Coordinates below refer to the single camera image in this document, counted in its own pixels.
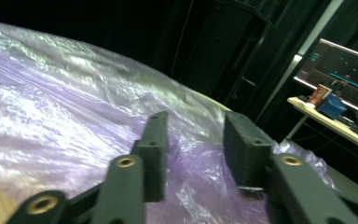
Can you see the blue box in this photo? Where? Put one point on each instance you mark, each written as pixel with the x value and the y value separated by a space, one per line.
pixel 332 106

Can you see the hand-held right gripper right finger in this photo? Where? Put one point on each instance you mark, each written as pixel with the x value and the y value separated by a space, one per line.
pixel 245 152

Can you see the white metal pole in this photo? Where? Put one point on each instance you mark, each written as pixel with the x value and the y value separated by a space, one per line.
pixel 301 53

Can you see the computer monitor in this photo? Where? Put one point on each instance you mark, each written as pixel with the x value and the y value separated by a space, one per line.
pixel 341 73

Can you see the light wooden side desk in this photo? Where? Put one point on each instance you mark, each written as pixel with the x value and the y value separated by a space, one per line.
pixel 332 123

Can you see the purple translucent plastic bag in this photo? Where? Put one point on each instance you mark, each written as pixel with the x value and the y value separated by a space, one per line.
pixel 74 118

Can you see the black cabinet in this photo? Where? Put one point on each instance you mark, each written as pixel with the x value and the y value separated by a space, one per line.
pixel 227 49

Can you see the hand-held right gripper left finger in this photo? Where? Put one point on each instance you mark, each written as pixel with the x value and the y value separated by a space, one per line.
pixel 154 155

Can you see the red printed box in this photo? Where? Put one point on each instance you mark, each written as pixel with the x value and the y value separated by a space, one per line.
pixel 319 95

